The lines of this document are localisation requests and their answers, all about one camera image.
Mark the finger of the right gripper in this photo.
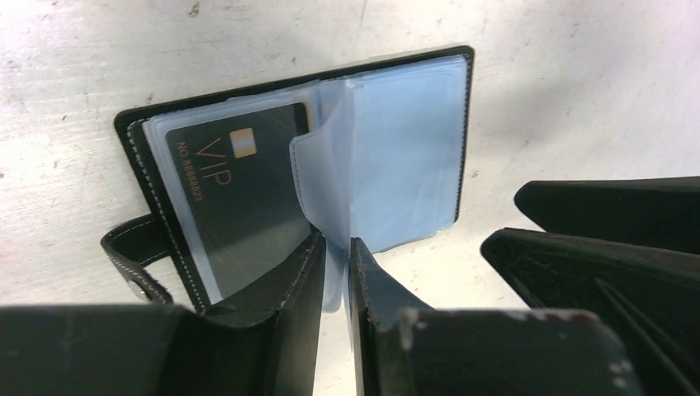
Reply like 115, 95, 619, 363
514, 177, 699, 254
480, 229, 699, 395

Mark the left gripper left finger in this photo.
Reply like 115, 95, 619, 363
1, 232, 326, 395

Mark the black leather card holder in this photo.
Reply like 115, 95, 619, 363
101, 45, 475, 312

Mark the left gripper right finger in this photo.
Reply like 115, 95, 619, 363
349, 238, 644, 395

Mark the black VIP credit card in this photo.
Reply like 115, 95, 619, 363
164, 102, 311, 304

